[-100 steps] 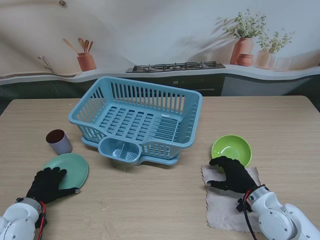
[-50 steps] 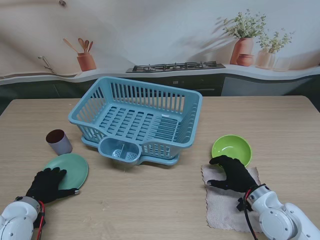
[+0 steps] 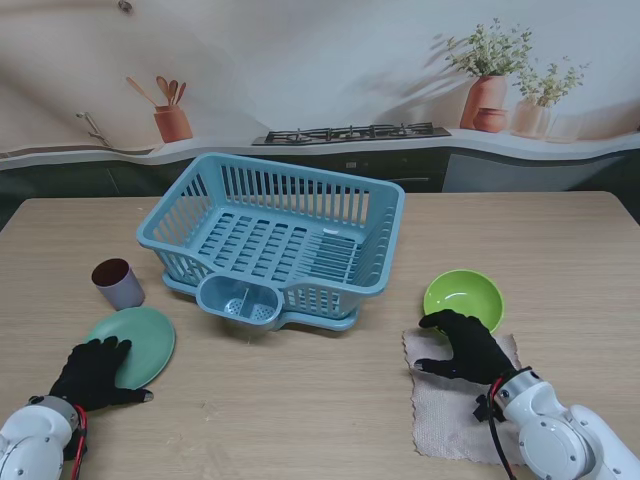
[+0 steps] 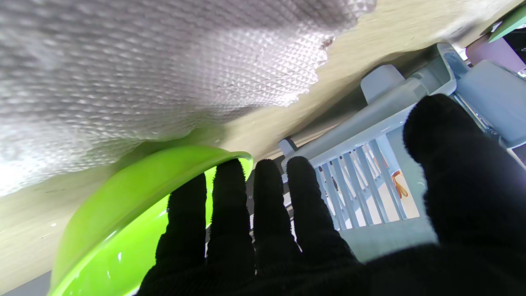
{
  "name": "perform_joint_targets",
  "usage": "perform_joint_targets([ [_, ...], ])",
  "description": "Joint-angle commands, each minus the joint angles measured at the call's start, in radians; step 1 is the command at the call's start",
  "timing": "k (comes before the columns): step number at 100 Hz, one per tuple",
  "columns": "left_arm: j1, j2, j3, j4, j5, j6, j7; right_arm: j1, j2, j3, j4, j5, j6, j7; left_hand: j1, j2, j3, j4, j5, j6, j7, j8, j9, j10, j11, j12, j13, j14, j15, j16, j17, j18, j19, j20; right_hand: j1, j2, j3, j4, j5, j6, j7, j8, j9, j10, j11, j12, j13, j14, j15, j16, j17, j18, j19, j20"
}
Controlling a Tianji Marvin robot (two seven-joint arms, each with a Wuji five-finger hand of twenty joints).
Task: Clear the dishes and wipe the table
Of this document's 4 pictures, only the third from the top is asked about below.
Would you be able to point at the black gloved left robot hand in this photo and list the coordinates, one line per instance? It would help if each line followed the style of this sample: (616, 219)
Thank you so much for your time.
(90, 375)

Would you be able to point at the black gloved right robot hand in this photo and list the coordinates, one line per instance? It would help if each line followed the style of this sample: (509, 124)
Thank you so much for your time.
(475, 357)

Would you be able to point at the lime green bowl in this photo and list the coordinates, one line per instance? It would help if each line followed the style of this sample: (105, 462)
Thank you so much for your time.
(465, 297)

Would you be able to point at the pale green plate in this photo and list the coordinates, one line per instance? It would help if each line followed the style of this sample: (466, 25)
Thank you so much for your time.
(147, 340)

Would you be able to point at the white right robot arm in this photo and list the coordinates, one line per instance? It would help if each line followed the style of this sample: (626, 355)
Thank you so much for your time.
(560, 435)

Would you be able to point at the beige wiping cloth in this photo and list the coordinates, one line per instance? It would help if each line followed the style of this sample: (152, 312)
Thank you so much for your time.
(445, 420)

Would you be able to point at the purple plastic cup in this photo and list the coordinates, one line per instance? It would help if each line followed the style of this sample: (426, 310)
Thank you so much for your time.
(120, 292)

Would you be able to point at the blue plastic dish rack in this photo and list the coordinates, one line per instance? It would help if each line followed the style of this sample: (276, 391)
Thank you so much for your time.
(280, 240)

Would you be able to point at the printed kitchen backdrop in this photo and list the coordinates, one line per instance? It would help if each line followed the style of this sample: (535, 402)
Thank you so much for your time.
(320, 75)

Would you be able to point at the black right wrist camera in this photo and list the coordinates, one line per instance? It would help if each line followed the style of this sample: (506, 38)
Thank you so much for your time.
(481, 410)

